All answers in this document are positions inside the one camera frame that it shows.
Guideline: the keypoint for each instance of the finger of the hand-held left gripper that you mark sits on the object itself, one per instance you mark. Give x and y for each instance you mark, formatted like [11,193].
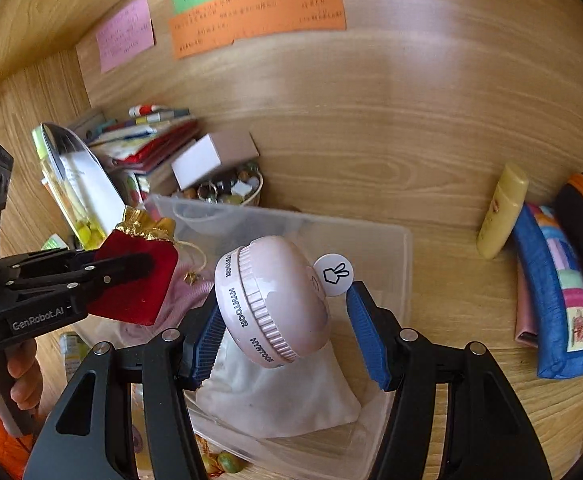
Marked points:
[51,294]
[126,266]

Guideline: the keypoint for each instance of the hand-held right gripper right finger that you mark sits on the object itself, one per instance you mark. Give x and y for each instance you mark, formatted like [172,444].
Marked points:
[366,335]

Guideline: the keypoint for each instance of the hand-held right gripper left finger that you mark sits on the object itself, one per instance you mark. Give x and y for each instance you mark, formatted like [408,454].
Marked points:
[206,345]

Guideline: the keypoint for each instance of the red velvet pouch gold trim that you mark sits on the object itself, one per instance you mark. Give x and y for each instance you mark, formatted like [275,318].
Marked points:
[131,295]

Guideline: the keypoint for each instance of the pink round ribbed device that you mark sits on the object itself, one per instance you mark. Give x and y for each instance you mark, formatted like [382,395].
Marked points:
[276,300]

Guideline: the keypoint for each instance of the clear plastic storage box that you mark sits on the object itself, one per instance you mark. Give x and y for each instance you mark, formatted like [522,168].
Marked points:
[301,230]

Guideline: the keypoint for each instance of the person's left hand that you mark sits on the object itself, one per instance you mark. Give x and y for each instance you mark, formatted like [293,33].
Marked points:
[21,367]

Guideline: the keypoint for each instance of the pink cloth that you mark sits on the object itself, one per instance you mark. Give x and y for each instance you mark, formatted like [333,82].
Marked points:
[186,305]

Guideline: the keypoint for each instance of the small labelled bottle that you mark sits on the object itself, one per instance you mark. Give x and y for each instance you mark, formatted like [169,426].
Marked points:
[74,352]

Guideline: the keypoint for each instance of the clear bottle yellow contents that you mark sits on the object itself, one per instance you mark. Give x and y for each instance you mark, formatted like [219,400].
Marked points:
[79,220]

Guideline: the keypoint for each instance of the white round tag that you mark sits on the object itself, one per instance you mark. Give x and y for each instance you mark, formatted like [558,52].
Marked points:
[334,272]

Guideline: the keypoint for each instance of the clear plastic bowl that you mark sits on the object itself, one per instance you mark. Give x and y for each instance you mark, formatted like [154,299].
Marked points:
[201,220]

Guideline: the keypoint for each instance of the white cloth bag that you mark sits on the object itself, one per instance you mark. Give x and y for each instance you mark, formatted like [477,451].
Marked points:
[291,395]

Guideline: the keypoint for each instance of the silver white oval mirror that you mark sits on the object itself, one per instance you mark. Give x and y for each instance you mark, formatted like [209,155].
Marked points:
[86,170]

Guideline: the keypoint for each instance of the green wrapped candy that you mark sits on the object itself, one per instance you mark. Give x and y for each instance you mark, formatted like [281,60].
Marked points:
[230,462]

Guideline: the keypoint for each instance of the stack of books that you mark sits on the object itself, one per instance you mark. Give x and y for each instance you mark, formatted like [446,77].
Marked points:
[141,145]

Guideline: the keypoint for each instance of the bowl of beads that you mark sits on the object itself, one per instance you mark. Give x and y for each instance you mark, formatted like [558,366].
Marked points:
[231,187]

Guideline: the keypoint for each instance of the white cardboard box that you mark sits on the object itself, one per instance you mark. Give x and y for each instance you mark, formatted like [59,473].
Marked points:
[211,155]

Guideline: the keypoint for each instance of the pink wallet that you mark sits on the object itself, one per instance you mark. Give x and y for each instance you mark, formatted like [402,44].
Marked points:
[525,310]

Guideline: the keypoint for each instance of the yellow lotion bottle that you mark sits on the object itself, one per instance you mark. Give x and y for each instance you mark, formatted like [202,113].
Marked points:
[501,210]

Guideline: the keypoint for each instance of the blue patchwork pencil case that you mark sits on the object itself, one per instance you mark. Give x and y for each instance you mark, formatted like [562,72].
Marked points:
[556,300]

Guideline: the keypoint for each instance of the pink paper note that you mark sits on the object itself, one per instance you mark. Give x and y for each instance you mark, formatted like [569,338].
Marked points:
[124,32]

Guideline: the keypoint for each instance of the orange paper note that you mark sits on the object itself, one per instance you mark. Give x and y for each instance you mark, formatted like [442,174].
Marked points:
[256,15]

